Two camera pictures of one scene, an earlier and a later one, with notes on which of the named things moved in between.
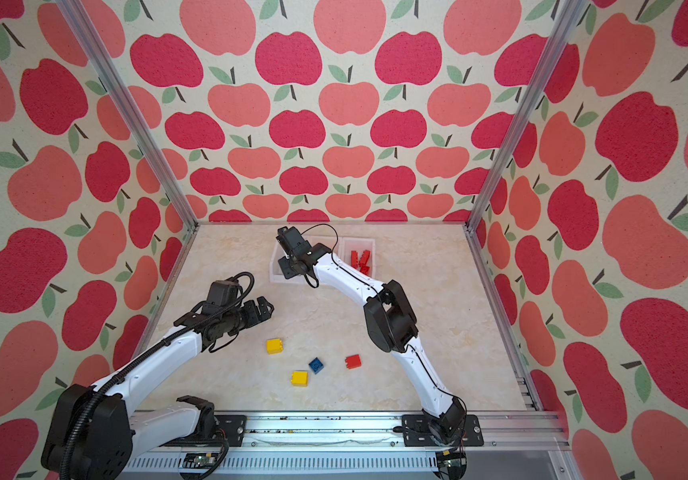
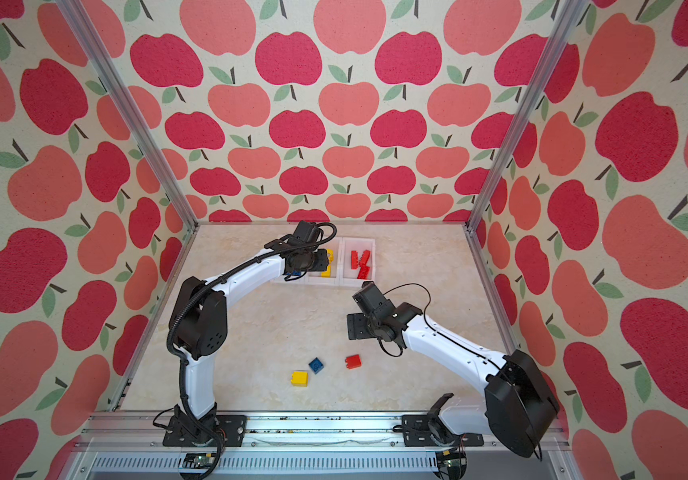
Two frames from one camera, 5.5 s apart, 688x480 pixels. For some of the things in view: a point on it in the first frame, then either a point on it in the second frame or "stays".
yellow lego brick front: x=300 y=379 stays
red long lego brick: x=364 y=268 stays
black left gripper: x=254 y=316 -> x=323 y=260
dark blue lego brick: x=316 y=365 stays
